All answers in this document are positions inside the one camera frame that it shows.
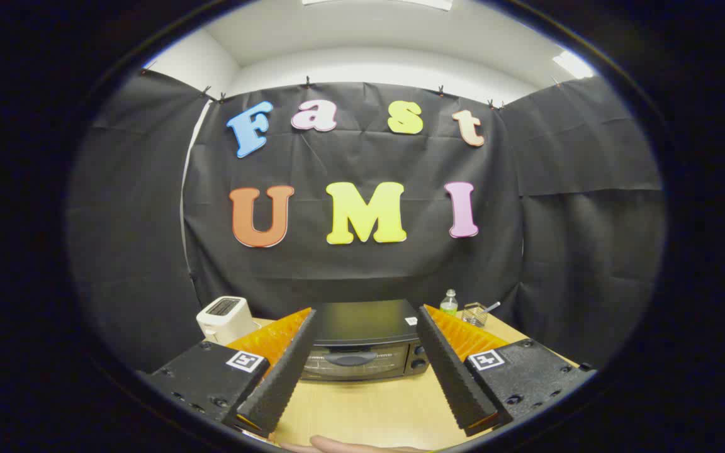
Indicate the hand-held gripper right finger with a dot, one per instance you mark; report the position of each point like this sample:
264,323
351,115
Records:
457,384

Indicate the clear plastic bottle green label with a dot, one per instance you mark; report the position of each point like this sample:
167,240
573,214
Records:
449,306

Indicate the ceiling light panel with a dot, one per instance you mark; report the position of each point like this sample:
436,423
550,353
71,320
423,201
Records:
573,64

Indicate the metal spoon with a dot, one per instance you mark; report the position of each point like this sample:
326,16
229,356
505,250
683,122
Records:
492,307

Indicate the black toaster oven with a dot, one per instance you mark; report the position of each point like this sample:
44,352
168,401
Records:
362,321

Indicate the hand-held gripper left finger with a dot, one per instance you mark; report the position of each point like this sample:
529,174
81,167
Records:
284,384

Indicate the white pop-up toaster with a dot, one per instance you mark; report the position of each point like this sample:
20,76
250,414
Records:
224,321

